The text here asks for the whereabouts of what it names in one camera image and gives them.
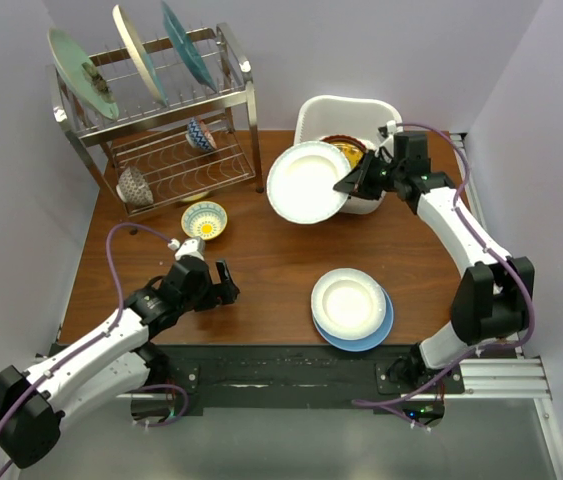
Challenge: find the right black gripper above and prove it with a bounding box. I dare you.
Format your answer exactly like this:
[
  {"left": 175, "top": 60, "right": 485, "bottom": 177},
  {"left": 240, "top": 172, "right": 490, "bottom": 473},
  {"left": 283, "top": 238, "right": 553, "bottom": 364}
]
[{"left": 335, "top": 149, "right": 405, "bottom": 201}]

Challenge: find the yellow black patterned plate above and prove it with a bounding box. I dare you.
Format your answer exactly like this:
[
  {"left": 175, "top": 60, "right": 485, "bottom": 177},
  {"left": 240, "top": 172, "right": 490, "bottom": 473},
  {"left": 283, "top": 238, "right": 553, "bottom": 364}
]
[{"left": 332, "top": 142, "right": 364, "bottom": 168}]

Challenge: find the white scalloped plate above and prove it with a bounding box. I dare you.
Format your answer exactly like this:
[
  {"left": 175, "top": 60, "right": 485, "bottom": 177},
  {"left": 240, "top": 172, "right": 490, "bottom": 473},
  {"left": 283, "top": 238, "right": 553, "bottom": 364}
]
[
  {"left": 310, "top": 268, "right": 393, "bottom": 341},
  {"left": 266, "top": 141, "right": 351, "bottom": 225}
]

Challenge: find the blue plate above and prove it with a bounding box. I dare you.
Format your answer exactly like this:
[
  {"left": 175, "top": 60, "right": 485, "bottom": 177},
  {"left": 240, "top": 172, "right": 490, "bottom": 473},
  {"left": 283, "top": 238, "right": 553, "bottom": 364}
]
[{"left": 313, "top": 290, "right": 394, "bottom": 352}]

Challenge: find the red-brown fluted plate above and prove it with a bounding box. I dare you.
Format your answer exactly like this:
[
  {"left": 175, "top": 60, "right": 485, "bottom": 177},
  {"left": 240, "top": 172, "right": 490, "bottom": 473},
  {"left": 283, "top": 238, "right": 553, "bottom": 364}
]
[{"left": 321, "top": 134, "right": 367, "bottom": 152}]

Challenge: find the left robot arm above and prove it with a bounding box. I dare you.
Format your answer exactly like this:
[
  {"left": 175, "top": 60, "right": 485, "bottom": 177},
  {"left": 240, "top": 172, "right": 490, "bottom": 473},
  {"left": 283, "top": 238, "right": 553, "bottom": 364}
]
[{"left": 0, "top": 256, "right": 240, "bottom": 469}]

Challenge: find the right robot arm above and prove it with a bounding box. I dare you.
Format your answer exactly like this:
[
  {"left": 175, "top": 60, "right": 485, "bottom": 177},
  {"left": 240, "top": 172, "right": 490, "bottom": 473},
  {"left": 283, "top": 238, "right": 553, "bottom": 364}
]
[{"left": 334, "top": 123, "right": 535, "bottom": 394}]

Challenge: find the white plastic bin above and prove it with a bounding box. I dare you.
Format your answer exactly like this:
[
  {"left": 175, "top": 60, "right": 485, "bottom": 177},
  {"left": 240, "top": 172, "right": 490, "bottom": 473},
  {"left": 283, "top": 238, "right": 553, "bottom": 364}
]
[{"left": 294, "top": 95, "right": 403, "bottom": 215}]

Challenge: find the small teal patterned bowl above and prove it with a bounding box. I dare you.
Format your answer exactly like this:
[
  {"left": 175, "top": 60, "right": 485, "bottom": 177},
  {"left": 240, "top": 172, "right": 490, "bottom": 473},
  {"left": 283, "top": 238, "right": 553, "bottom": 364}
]
[{"left": 181, "top": 201, "right": 228, "bottom": 240}]

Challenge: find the grey patterned bowl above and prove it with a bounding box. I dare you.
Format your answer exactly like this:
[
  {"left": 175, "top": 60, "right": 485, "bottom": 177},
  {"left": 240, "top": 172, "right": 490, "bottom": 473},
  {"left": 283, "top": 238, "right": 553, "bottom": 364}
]
[{"left": 116, "top": 166, "right": 154, "bottom": 207}]

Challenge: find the blue zigzag patterned bowl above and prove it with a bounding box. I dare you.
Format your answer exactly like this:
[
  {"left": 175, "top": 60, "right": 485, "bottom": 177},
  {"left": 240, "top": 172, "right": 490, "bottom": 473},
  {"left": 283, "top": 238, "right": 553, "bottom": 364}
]
[{"left": 185, "top": 117, "right": 217, "bottom": 153}]

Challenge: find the steel two-tier dish rack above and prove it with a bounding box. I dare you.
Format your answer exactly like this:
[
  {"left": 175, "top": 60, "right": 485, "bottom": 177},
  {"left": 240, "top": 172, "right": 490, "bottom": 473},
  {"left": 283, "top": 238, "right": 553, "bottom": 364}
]
[{"left": 45, "top": 22, "right": 265, "bottom": 222}]

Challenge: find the dark teal plate in rack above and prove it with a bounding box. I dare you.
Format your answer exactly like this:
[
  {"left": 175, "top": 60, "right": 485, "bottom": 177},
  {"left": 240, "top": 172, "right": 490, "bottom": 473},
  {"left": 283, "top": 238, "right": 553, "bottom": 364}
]
[{"left": 160, "top": 1, "right": 217, "bottom": 93}]

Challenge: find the cream rimmed teal plate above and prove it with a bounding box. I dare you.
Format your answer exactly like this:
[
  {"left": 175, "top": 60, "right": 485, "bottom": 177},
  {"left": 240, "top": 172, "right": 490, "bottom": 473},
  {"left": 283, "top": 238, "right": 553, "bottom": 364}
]
[{"left": 112, "top": 4, "right": 168, "bottom": 106}]

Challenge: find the light green plate in rack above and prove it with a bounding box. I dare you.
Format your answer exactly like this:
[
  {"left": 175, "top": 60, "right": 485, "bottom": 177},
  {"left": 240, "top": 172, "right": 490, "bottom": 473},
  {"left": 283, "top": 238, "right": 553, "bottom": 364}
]
[{"left": 47, "top": 28, "right": 119, "bottom": 120}]

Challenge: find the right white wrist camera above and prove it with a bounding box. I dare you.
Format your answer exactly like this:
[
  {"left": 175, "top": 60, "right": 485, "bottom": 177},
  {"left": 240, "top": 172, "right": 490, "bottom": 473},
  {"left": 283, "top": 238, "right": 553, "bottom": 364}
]
[{"left": 378, "top": 120, "right": 399, "bottom": 148}]

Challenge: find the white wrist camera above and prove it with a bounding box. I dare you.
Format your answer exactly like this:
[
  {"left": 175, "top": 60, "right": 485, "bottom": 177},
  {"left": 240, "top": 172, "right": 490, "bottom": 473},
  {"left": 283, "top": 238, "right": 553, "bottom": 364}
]
[
  {"left": 378, "top": 120, "right": 399, "bottom": 148},
  {"left": 168, "top": 237, "right": 205, "bottom": 261}
]

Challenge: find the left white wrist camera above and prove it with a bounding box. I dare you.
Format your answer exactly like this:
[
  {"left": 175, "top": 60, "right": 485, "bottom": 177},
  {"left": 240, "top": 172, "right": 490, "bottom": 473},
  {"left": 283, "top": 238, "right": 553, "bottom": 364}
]
[{"left": 168, "top": 237, "right": 205, "bottom": 261}]

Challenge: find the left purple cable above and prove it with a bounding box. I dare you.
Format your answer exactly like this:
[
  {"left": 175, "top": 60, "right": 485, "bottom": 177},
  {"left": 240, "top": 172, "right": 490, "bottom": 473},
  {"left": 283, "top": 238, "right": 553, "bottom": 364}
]
[{"left": 0, "top": 223, "right": 192, "bottom": 480}]

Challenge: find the purple cable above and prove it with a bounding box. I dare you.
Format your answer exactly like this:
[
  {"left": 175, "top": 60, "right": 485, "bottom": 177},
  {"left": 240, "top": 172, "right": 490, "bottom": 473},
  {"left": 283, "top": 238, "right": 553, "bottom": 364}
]
[
  {"left": 353, "top": 123, "right": 536, "bottom": 426},
  {"left": 0, "top": 223, "right": 192, "bottom": 480}
]

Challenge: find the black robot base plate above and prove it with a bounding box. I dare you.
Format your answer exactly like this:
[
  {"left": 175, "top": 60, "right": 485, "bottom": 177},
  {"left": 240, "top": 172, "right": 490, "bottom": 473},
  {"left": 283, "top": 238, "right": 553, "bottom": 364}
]
[{"left": 50, "top": 342, "right": 467, "bottom": 419}]

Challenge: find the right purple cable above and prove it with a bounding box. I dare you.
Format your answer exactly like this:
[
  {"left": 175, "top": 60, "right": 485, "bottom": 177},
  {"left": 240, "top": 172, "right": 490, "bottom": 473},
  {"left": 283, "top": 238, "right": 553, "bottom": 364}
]
[{"left": 353, "top": 123, "right": 536, "bottom": 426}]

